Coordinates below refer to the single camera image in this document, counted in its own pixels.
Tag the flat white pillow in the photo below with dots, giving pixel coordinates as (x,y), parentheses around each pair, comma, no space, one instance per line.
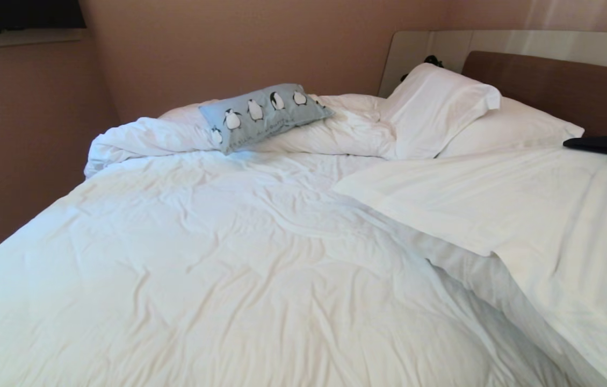
(513,131)

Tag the large white pillow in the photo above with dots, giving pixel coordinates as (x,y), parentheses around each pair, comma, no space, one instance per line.
(432,110)

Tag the blue penguin print pillow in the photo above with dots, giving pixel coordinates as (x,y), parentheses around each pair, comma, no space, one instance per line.
(260,115)

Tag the brown wooden headboard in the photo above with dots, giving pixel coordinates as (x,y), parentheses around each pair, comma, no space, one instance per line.
(550,88)
(416,51)

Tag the white duvet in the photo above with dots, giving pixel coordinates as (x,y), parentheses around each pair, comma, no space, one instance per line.
(217,258)

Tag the window sill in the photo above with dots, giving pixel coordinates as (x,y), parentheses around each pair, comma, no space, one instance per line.
(19,38)

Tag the dark window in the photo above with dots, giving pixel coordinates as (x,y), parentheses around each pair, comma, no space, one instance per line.
(19,13)

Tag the black object on wall panel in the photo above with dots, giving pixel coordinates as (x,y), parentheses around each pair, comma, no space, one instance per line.
(432,60)

